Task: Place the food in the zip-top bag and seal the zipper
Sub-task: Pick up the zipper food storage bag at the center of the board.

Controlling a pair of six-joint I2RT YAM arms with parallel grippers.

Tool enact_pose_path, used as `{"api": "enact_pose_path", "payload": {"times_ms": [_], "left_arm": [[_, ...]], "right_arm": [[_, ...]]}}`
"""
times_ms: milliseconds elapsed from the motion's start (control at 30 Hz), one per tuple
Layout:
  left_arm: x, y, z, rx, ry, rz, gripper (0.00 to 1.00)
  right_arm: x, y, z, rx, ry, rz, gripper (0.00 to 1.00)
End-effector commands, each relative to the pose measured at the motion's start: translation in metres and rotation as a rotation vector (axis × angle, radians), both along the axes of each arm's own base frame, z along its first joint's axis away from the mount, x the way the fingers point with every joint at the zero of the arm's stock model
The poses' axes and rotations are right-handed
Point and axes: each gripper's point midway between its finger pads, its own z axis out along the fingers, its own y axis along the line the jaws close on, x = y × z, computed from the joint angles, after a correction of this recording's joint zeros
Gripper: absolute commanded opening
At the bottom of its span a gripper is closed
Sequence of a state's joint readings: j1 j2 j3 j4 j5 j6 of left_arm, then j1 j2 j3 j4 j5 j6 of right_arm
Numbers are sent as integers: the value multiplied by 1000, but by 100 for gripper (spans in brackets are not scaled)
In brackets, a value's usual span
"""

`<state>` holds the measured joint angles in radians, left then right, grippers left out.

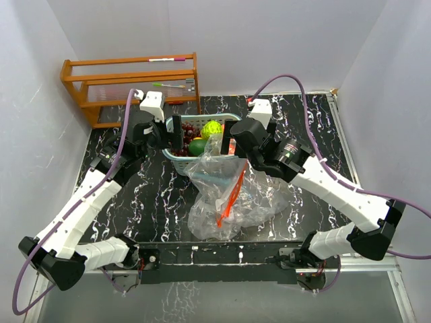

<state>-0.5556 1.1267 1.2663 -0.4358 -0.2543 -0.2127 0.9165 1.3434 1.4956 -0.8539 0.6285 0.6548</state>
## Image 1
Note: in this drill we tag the black metal base rail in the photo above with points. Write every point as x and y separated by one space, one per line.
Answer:
211 262

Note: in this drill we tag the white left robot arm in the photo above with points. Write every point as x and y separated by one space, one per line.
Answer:
56 252

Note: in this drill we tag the green custard apple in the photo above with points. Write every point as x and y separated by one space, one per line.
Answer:
210 128

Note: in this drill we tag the green avocado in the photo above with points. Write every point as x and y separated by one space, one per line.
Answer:
196 147

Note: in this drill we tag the pink white marker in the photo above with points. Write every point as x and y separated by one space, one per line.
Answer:
168 59

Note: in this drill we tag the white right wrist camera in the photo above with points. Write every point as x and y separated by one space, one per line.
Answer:
261 110

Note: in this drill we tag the clear zip top bag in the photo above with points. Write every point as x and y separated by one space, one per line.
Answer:
232 195

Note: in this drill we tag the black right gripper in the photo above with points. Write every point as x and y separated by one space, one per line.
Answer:
225 144

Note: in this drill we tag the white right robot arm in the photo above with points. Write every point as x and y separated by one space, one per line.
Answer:
373 220

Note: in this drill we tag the green white marker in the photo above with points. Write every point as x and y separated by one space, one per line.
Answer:
156 84

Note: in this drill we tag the wooden rack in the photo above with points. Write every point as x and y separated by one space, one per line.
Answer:
95 84

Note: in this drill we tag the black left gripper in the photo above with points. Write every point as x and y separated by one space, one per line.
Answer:
178 133

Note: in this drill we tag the dark red grapes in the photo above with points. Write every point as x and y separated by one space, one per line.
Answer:
190 132

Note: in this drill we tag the teal plastic basket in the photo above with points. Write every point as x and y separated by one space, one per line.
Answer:
198 121

